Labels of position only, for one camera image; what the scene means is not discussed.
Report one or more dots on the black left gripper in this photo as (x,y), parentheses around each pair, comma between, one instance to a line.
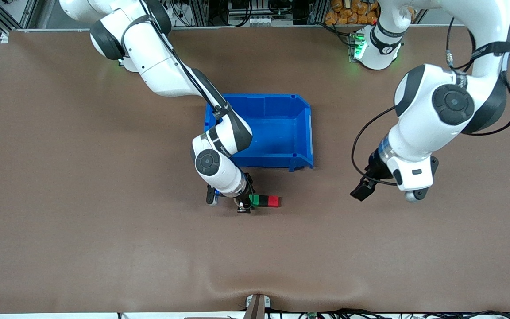
(372,171)

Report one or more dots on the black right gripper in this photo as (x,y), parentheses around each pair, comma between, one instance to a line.
(245,196)

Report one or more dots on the green cube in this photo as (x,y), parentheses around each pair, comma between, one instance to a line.
(255,200)

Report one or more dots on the red cube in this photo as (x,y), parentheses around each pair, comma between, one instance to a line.
(274,201)

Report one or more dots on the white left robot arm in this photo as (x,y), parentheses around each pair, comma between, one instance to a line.
(432,124)

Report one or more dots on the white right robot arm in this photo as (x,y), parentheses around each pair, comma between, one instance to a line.
(166,71)

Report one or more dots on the black cube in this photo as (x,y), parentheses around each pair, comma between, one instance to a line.
(264,200)

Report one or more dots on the blue plastic storage bin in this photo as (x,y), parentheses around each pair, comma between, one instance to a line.
(277,133)

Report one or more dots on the brown table mat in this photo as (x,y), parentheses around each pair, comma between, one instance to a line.
(104,248)

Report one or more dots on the white power strip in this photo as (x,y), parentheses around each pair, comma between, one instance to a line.
(260,20)

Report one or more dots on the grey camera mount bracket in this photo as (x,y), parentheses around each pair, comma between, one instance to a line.
(257,305)

